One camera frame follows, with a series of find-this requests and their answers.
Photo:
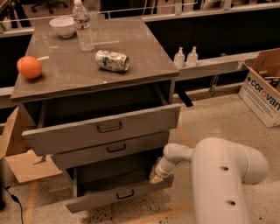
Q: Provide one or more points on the grey bottom drawer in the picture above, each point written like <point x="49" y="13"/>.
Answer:
<point x="113" y="180"/>

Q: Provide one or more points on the grey drawer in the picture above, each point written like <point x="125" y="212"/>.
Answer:
<point x="113" y="146"/>
<point x="80" y="121"/>
<point x="113" y="180"/>

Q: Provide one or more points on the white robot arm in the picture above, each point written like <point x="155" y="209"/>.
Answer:
<point x="219" y="170"/>

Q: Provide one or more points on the grey middle drawer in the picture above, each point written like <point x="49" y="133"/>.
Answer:
<point x="113" y="146"/>

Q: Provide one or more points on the grey drawer cabinet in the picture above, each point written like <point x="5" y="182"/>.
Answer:
<point x="68" y="71"/>

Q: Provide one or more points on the grey top drawer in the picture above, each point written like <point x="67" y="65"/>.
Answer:
<point x="80" y="121"/>

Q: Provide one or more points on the left sanitizer pump bottle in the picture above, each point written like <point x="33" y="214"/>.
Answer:
<point x="179" y="58"/>

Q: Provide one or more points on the sanitizer pump bottle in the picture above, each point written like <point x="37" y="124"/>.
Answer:
<point x="179" y="58"/>
<point x="192" y="58"/>

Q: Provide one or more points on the crushed green soda can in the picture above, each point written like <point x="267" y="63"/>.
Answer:
<point x="112" y="61"/>

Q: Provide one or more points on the right sanitizer pump bottle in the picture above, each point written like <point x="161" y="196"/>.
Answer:
<point x="192" y="58"/>

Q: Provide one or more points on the flat brown cardboard sheet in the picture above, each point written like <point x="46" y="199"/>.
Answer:
<point x="28" y="166"/>

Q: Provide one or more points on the white corovan cardboard box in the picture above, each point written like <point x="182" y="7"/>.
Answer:
<point x="260" y="90"/>

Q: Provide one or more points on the upright brown cardboard panel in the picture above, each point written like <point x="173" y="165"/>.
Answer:
<point x="11" y="140"/>

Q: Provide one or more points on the orange fruit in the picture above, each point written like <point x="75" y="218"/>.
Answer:
<point x="29" y="67"/>

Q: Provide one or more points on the white bowl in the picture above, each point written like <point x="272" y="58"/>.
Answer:
<point x="63" y="26"/>

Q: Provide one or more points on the clear plastic water bottle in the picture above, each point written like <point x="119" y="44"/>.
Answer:
<point x="82" y="25"/>

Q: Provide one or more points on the black office chair base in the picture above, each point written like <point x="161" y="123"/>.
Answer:
<point x="49" y="4"/>

